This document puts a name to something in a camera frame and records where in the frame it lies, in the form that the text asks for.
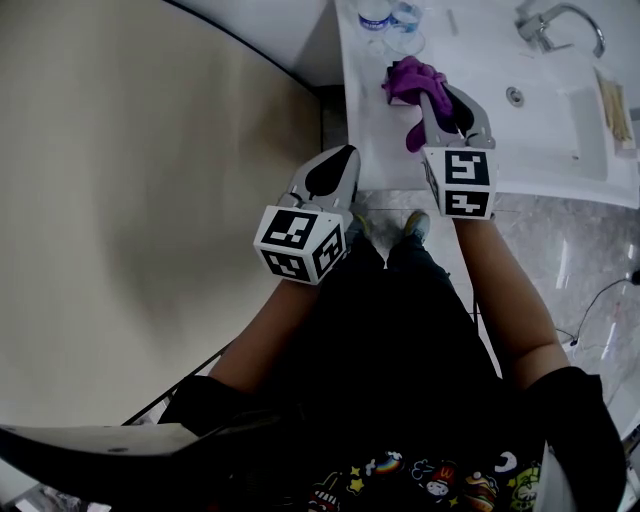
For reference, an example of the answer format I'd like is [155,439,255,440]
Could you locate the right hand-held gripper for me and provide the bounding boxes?
[418,82,500,220]

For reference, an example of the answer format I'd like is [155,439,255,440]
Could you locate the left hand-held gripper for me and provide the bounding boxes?
[252,144,363,287]

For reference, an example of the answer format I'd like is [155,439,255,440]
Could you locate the purple cloth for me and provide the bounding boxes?
[381,55,459,154]

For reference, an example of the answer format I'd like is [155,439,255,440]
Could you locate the person's right forearm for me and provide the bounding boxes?
[452,217,571,391]

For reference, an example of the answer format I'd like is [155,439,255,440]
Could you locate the person's left forearm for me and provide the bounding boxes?
[207,279,321,394]

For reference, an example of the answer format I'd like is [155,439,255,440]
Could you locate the clear water bottle blue cap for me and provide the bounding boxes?
[383,0,426,56]

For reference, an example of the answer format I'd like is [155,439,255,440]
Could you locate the clear water bottle white cap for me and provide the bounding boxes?
[355,0,393,51]

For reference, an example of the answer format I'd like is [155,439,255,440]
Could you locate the white washbasin counter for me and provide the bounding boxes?
[333,0,640,210]

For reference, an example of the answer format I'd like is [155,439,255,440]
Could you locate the person's right shoe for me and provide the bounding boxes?
[403,210,431,242]

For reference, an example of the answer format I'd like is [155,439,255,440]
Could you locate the person's black trousers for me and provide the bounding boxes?
[344,232,454,301]

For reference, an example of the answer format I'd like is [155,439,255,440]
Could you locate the chrome faucet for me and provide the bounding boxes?
[514,0,607,59]

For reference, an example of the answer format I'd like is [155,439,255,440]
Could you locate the bundle of wooden sticks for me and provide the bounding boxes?
[597,74,632,144]

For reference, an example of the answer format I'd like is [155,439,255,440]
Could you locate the white rectangular tray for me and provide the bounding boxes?
[593,67,640,160]

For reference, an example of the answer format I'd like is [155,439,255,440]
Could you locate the person's black printed shirt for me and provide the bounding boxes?
[159,269,629,512]

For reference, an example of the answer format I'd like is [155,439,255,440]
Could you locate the black mounted device plate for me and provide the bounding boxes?
[0,422,301,506]

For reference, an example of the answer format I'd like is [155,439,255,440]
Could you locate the dark framed window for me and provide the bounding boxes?
[14,482,114,512]

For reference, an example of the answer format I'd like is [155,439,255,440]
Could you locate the large beige board black frame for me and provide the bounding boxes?
[0,0,324,429]

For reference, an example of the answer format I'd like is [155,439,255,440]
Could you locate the black floor cable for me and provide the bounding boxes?
[554,277,640,346]

